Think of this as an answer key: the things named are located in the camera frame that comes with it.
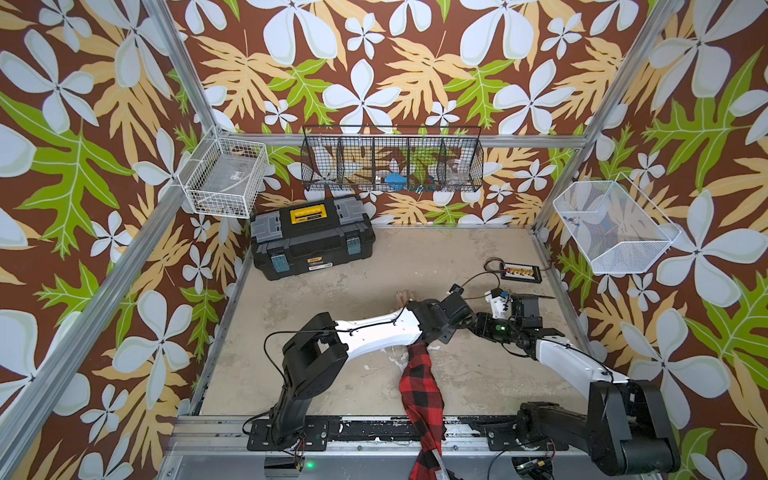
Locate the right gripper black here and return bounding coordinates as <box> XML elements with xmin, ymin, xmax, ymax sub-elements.
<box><xmin>460</xmin><ymin>310</ymin><xmax>521</xmax><ymax>344</ymax></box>

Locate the white wire basket right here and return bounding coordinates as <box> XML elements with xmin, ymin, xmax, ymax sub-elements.
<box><xmin>553</xmin><ymin>173</ymin><xmax>682</xmax><ymax>275</ymax></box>

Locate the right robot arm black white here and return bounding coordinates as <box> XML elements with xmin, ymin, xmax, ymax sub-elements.
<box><xmin>470</xmin><ymin>288</ymin><xmax>681</xmax><ymax>476</ymax></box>

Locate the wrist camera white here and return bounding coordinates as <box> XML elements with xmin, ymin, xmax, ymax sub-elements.
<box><xmin>485</xmin><ymin>288</ymin><xmax>511</xmax><ymax>320</ymax></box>
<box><xmin>448</xmin><ymin>284</ymin><xmax>464</xmax><ymax>297</ymax></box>

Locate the black wire basket rear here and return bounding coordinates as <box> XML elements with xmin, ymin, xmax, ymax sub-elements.
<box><xmin>299</xmin><ymin>125</ymin><xmax>485</xmax><ymax>193</ymax></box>

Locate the forearm in red plaid sleeve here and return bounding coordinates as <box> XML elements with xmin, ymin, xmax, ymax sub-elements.
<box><xmin>399</xmin><ymin>343</ymin><xmax>450</xmax><ymax>479</ymax></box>

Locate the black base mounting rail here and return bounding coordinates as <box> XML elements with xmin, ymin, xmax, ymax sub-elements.
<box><xmin>242</xmin><ymin>415</ymin><xmax>568</xmax><ymax>453</ymax></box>

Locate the white wire basket left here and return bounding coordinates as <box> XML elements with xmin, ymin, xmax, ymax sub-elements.
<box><xmin>179</xmin><ymin>128</ymin><xmax>270</xmax><ymax>219</ymax></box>

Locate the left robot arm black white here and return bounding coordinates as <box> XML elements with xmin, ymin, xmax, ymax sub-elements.
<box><xmin>269</xmin><ymin>292</ymin><xmax>474</xmax><ymax>449</ymax></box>

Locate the black power strip with cable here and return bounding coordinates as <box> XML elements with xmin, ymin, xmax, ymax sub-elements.
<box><xmin>483</xmin><ymin>257</ymin><xmax>551</xmax><ymax>284</ymax></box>

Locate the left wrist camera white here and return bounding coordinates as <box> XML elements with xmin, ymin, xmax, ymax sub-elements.
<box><xmin>448</xmin><ymin>284</ymin><xmax>464</xmax><ymax>297</ymax></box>

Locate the person's bare hand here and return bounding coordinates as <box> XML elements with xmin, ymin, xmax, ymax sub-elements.
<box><xmin>395</xmin><ymin>290</ymin><xmax>419</xmax><ymax>309</ymax></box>

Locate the white wire basket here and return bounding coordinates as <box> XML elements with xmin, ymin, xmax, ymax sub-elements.
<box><xmin>179</xmin><ymin>128</ymin><xmax>270</xmax><ymax>219</ymax></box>
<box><xmin>553</xmin><ymin>173</ymin><xmax>682</xmax><ymax>275</ymax></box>

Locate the blue item in black basket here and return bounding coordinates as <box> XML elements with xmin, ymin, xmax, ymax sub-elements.
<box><xmin>385</xmin><ymin>173</ymin><xmax>408</xmax><ymax>191</ymax></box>

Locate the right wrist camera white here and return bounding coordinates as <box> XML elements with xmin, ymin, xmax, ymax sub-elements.
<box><xmin>485</xmin><ymin>288</ymin><xmax>511</xmax><ymax>320</ymax></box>

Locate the black toolbox with yellow label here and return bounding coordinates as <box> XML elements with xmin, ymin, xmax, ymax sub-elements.
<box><xmin>250</xmin><ymin>195</ymin><xmax>376</xmax><ymax>281</ymax></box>

